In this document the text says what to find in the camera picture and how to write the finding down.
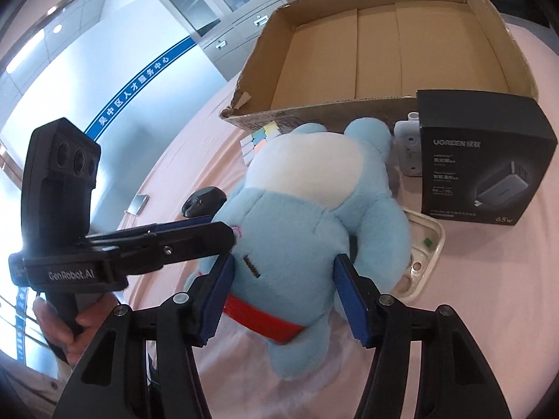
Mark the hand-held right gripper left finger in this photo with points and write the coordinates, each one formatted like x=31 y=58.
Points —
x=218 y=299

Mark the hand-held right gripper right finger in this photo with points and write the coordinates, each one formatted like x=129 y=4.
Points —
x=351 y=303

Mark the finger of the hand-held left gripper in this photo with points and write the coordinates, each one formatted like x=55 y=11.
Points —
x=192 y=244
x=183 y=223

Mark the white plastic tray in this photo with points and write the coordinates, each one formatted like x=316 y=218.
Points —
x=426 y=266

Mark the blue plush toy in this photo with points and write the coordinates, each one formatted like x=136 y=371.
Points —
x=297 y=235

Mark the black product box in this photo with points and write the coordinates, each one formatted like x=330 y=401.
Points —
x=471 y=161

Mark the cardboard box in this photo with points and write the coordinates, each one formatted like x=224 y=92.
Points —
x=375 y=52

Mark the person's left hand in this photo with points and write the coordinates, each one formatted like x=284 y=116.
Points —
x=52 y=327

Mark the black computer mouse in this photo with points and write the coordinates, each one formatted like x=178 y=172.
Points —
x=201 y=200

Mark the pastel puzzle cube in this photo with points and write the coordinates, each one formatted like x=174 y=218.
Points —
x=257 y=142

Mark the white plastic device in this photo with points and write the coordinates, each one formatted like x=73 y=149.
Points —
x=406 y=139

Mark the grey metal cabinet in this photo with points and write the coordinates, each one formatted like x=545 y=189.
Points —
x=227 y=30

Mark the blue wall sign strip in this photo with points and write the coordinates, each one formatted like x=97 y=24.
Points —
x=144 y=83

